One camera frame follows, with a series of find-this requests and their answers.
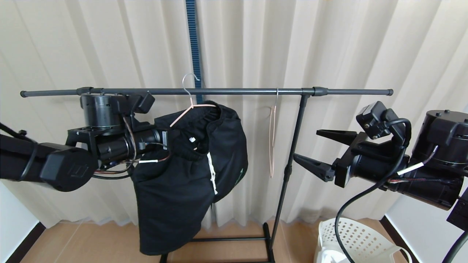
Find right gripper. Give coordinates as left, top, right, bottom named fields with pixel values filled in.
left=293, top=129, right=405, bottom=188

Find beige curtain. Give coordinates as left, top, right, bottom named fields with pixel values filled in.
left=0, top=0, right=212, bottom=229
left=196, top=0, right=468, bottom=228

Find white laundry basket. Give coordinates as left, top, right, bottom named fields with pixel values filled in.
left=317, top=217, right=412, bottom=263

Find white garment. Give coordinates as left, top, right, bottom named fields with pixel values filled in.
left=317, top=251, right=352, bottom=263

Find pink clothes hanger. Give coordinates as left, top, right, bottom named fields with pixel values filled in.
left=169, top=73, right=217, bottom=128
left=268, top=88, right=280, bottom=179

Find black shorts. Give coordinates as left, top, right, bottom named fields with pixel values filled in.
left=131, top=100, right=249, bottom=255

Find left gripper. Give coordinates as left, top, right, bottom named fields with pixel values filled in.
left=147, top=128, right=171, bottom=151

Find black clothes rack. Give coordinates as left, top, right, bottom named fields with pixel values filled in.
left=20, top=87, right=394, bottom=263

